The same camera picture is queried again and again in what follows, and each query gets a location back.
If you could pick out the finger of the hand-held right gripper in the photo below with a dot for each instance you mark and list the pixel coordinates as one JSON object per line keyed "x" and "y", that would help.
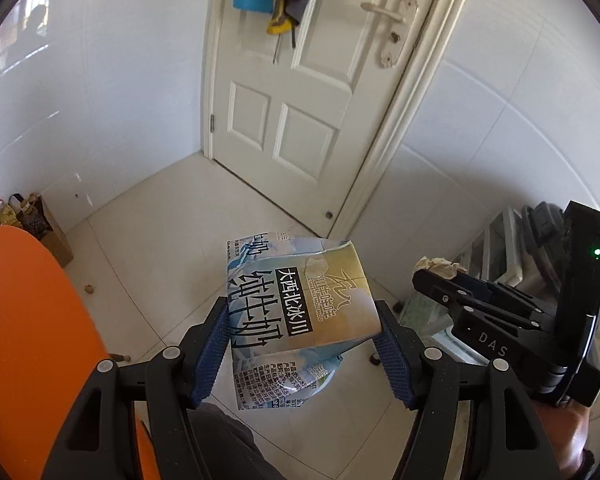
{"x": 500, "y": 294}
{"x": 460, "y": 305}

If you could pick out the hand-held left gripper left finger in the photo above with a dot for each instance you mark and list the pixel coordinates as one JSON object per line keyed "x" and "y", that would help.
{"x": 211, "y": 357}

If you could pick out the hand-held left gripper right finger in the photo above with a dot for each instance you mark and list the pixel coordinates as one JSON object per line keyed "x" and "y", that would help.
{"x": 394, "y": 360}

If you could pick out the beige paper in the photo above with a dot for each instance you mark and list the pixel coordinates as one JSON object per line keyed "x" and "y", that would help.
{"x": 436, "y": 266}

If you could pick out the crushed milk carton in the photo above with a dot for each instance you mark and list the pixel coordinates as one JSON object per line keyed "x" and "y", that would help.
{"x": 290, "y": 320}

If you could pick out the person's right forearm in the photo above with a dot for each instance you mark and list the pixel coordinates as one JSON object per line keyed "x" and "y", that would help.
{"x": 567, "y": 440}

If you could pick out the person's grey trouser leg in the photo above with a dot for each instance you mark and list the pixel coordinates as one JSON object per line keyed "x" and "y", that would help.
{"x": 230, "y": 445}

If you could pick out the orange chair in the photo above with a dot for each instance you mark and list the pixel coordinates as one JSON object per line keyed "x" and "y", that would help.
{"x": 35, "y": 340}

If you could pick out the brown cardboard box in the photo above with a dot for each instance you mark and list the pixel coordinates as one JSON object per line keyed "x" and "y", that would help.
{"x": 57, "y": 245}

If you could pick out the brown patterned bag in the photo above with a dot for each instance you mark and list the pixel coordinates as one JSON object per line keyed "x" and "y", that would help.
{"x": 30, "y": 217}

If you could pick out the yellow mesh bag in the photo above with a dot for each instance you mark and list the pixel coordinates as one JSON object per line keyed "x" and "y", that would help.
{"x": 6, "y": 215}

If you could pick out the white panel door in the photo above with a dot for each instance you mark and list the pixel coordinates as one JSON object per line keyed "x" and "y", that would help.
{"x": 320, "y": 85}

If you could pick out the yellow and grey hanging items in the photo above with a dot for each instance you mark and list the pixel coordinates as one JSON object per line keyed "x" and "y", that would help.
{"x": 279, "y": 20}

